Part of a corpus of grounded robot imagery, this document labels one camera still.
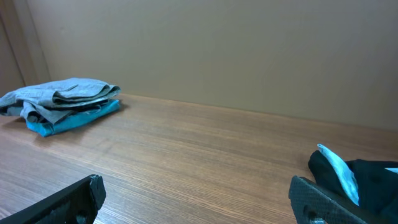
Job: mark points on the folded blue garment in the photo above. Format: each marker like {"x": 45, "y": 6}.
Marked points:
{"x": 75, "y": 120}

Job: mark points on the folded grey shorts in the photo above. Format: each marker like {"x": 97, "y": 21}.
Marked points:
{"x": 53, "y": 101}

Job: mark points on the black shorts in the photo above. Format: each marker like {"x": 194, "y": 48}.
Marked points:
{"x": 377, "y": 183}

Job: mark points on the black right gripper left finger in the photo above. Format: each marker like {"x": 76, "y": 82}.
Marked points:
{"x": 77, "y": 203}

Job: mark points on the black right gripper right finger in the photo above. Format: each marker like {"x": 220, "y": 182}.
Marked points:
{"x": 313, "y": 204}

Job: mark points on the light blue shirt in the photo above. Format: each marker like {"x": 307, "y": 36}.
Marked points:
{"x": 349, "y": 183}

